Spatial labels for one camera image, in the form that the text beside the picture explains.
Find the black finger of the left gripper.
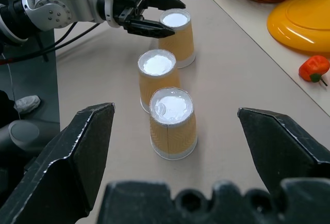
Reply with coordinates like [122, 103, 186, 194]
[144, 0, 187, 11]
[127, 18, 176, 39]

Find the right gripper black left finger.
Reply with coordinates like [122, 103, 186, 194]
[0, 102, 115, 224]

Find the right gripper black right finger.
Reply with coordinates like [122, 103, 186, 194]
[237, 107, 330, 194]

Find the orange paper cup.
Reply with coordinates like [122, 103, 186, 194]
[148, 87, 199, 161]
[137, 49, 182, 114]
[157, 9, 196, 69]

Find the grey rounded robot body part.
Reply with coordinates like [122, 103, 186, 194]
[0, 119, 61, 159]

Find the crumpled white cloth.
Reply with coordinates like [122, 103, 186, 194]
[13, 94, 42, 114]

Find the orange toy pepper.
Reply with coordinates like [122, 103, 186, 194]
[298, 55, 330, 88]

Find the yellow plastic plate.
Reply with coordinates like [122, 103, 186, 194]
[266, 0, 330, 57]

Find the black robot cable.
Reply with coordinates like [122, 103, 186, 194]
[10, 23, 103, 63]

